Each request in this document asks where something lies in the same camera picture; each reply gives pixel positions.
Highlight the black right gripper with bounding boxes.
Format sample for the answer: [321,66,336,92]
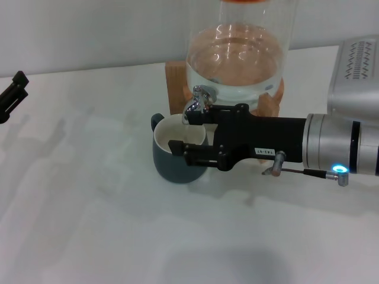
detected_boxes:
[168,103,309,173]

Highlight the chrome metal faucet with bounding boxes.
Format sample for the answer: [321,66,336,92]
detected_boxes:
[181,85,217,125]

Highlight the dark grey ceramic cup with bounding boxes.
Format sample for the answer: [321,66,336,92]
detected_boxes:
[150,113,214,184]

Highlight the wooden dispenser stand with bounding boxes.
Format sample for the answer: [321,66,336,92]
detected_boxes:
[165,60,285,167]

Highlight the clear glass water dispenser jar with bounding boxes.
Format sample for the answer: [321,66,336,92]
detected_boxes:
[185,0,298,105]

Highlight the metal elbow cable plug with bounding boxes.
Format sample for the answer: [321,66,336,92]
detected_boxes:
[261,150,287,178]

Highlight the thin cable with silver connector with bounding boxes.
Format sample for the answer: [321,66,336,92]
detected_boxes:
[282,167,351,188]

